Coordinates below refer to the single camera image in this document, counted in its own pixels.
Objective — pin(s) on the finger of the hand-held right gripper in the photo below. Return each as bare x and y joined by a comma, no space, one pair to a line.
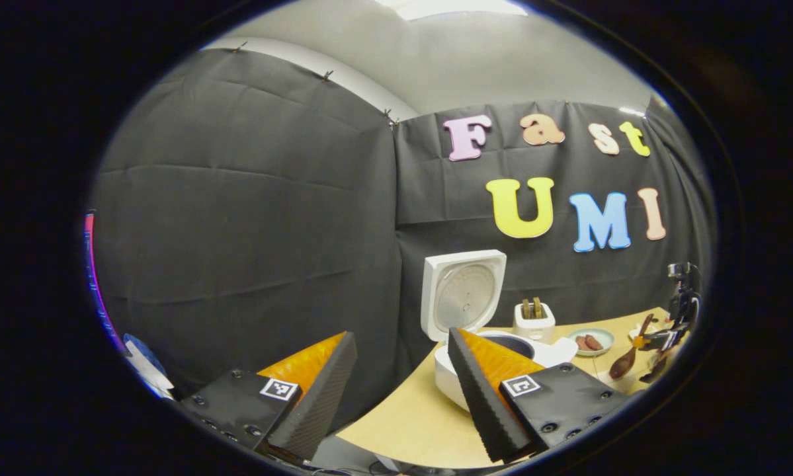
659,369
664,338

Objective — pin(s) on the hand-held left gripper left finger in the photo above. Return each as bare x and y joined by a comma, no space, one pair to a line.
323,396

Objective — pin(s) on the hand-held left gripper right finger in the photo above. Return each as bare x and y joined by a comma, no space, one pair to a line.
479,396

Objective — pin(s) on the brown wooden spoon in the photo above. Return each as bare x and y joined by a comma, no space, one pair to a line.
622,365

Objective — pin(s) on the white rice cooker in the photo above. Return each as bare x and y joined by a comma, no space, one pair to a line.
462,291

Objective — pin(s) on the pale green plate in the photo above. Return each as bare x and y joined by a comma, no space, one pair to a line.
604,337

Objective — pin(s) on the brown meat piece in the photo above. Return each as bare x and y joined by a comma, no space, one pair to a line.
594,342
581,343

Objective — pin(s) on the white toaster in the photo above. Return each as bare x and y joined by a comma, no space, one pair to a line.
534,330

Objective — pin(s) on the brown bread slice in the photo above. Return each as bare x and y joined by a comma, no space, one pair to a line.
526,309
538,307

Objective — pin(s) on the blue and white board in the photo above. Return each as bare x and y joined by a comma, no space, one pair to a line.
146,367

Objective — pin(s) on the large ceiling light panel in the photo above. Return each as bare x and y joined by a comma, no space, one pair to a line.
449,8

